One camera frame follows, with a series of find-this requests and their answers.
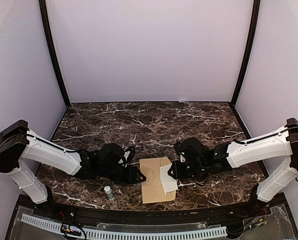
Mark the right black corner post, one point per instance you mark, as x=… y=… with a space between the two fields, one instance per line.
x=247 y=52

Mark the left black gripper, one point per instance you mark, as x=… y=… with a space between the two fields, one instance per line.
x=131 y=178

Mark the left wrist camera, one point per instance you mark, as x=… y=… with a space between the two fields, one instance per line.
x=128 y=156

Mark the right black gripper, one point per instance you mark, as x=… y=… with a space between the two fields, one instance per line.
x=177 y=173

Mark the brown kraft envelope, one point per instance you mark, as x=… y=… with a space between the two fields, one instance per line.
x=152 y=190

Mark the small white-capped glue bottle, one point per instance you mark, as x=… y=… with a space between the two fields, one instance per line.
x=109 y=193

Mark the black corner post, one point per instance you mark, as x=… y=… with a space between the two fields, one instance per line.
x=247 y=52
x=52 y=52

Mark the black front frame rail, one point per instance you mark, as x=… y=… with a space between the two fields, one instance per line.
x=230 y=214

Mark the beige lined stationery sheet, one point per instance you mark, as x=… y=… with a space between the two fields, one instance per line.
x=169 y=184

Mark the left black corner post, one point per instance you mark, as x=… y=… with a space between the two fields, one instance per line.
x=52 y=52

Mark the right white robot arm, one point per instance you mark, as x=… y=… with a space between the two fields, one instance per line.
x=198 y=160

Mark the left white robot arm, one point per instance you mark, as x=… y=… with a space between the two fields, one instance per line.
x=18 y=142

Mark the white slotted cable duct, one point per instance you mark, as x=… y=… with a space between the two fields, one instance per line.
x=188 y=231

